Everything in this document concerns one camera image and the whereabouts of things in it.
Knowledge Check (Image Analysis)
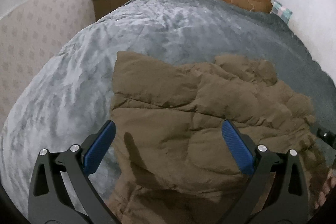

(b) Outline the person's right hand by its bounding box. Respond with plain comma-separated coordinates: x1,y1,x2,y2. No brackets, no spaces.
314,169,336,209

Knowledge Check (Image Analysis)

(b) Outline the checked pastel pillow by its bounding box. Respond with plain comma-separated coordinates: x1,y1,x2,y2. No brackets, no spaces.
270,0,293,24

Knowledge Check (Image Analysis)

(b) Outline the dark wooden nightstand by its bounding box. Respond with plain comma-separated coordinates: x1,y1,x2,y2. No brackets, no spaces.
92,0,130,21

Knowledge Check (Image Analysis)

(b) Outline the olive brown padded coat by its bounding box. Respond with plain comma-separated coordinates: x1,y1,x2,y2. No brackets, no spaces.
109,52,329,223

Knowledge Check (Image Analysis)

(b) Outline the grey plush bed blanket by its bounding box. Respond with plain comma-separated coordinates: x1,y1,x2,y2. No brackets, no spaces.
1,0,335,215

